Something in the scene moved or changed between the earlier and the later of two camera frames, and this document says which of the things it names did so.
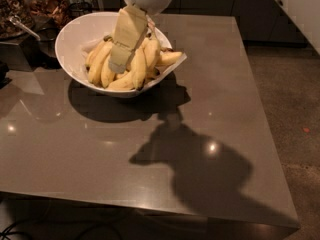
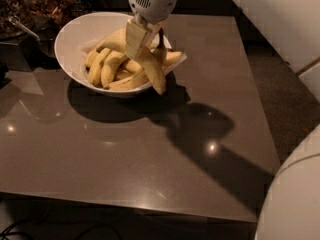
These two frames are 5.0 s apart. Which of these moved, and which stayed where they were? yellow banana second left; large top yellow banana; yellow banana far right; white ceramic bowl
Moved: large top yellow banana
Stayed: yellow banana second left; white ceramic bowl; yellow banana far right
